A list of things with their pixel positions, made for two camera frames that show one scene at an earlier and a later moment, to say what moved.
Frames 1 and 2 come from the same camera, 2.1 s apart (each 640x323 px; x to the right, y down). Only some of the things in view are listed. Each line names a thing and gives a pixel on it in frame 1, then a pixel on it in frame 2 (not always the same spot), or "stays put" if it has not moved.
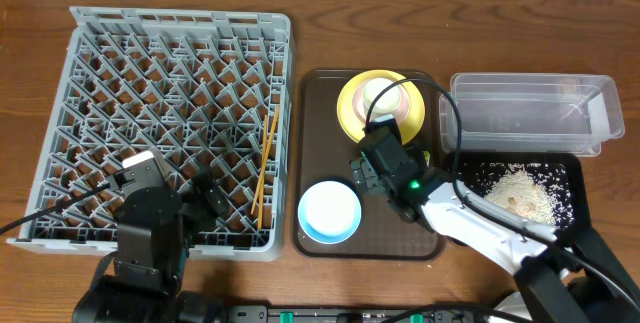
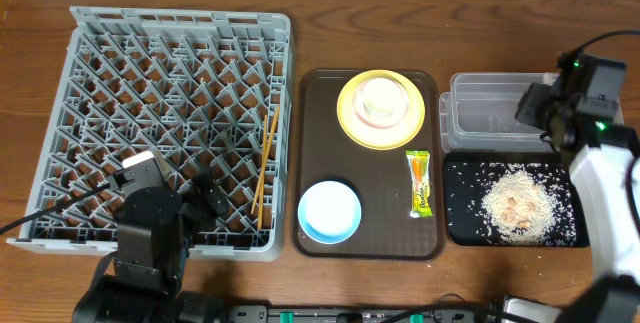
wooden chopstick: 262,173 stays put
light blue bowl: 329,212 stays put
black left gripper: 202,217 stays put
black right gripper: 364,180 -> 534,95
